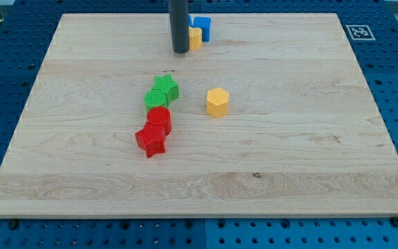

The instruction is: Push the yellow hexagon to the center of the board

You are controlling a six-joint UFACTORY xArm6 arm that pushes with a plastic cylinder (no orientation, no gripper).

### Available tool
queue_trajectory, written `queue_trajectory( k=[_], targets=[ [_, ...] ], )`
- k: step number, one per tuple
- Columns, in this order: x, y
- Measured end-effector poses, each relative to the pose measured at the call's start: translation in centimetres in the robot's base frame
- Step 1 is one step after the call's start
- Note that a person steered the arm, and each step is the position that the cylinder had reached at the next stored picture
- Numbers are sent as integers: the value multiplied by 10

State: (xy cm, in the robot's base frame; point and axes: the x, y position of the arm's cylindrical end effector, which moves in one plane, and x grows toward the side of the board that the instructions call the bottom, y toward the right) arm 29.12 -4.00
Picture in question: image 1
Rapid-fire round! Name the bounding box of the green star block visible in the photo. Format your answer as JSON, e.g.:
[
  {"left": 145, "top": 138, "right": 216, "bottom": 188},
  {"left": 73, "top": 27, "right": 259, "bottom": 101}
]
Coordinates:
[{"left": 153, "top": 74, "right": 179, "bottom": 105}]

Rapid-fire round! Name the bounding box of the red star block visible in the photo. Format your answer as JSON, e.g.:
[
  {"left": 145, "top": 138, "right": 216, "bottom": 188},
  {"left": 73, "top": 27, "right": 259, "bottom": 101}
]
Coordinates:
[{"left": 135, "top": 122, "right": 166, "bottom": 158}]

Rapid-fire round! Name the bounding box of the black bolt left front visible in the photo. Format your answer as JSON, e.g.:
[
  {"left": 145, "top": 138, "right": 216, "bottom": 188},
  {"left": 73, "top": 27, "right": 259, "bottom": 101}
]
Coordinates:
[{"left": 7, "top": 219, "right": 19, "bottom": 230}]

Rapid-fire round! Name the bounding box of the white fiducial marker tag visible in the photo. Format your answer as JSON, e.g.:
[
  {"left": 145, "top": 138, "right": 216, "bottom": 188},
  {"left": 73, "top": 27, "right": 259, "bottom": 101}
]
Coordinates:
[{"left": 346, "top": 24, "right": 375, "bottom": 41}]

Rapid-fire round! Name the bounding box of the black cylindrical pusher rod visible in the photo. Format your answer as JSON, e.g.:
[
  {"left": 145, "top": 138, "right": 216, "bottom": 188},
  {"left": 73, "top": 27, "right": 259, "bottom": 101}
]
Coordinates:
[{"left": 169, "top": 0, "right": 189, "bottom": 54}]

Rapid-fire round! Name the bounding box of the yellow block near rod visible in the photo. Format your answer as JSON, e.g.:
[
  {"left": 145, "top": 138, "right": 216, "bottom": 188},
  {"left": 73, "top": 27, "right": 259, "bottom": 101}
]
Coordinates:
[{"left": 189, "top": 26, "right": 202, "bottom": 50}]

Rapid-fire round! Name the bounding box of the green cylinder block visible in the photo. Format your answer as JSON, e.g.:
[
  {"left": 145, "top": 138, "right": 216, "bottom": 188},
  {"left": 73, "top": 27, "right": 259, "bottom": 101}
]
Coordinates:
[{"left": 144, "top": 89, "right": 168, "bottom": 111}]

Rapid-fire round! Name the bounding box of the black bolt right front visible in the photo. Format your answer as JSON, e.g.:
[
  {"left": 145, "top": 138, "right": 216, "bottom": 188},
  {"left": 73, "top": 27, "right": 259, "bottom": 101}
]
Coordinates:
[{"left": 390, "top": 216, "right": 398, "bottom": 228}]

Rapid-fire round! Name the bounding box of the blue block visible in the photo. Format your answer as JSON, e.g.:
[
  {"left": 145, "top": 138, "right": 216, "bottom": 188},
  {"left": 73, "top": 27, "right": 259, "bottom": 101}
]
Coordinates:
[{"left": 188, "top": 15, "right": 211, "bottom": 42}]

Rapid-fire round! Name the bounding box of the red cylinder block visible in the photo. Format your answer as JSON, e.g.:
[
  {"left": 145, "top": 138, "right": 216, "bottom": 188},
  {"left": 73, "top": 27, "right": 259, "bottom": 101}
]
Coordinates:
[{"left": 147, "top": 107, "right": 172, "bottom": 135}]

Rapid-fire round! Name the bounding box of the black bolt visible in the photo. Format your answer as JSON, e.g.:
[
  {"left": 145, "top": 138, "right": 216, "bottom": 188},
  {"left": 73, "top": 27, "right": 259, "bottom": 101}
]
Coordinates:
[
  {"left": 7, "top": 219, "right": 19, "bottom": 230},
  {"left": 390, "top": 216, "right": 398, "bottom": 228}
]

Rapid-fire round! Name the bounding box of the yellow hexagon block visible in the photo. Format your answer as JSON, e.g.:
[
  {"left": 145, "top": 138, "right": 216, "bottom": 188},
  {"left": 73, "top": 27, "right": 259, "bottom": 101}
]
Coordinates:
[{"left": 206, "top": 88, "right": 229, "bottom": 118}]

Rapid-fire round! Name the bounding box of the wooden board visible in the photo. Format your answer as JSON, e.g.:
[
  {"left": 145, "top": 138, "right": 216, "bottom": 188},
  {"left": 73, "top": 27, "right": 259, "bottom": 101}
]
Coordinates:
[{"left": 0, "top": 13, "right": 398, "bottom": 219}]

